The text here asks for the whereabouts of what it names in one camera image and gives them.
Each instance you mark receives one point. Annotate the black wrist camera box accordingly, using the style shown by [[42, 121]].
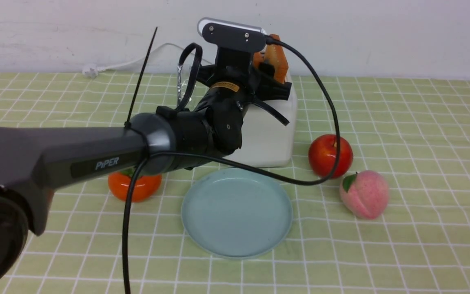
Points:
[[232, 35]]

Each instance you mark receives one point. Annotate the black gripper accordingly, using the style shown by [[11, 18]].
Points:
[[232, 88]]

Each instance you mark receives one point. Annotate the toast slice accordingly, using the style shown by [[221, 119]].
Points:
[[270, 64]]

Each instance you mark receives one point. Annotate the black zip tie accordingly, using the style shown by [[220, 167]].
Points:
[[141, 77]]

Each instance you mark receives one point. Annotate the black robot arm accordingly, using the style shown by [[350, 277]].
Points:
[[205, 126]]

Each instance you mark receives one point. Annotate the orange persimmon with green leaf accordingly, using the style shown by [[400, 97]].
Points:
[[145, 186]]

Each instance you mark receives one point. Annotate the light blue round plate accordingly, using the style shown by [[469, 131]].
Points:
[[237, 214]]

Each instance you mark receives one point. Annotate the red apple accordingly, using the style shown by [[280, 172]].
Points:
[[322, 155]]

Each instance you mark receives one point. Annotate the white two-slot toaster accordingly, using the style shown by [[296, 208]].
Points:
[[266, 142]]

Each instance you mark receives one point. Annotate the pink peach with leaf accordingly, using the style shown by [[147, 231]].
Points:
[[366, 194]]

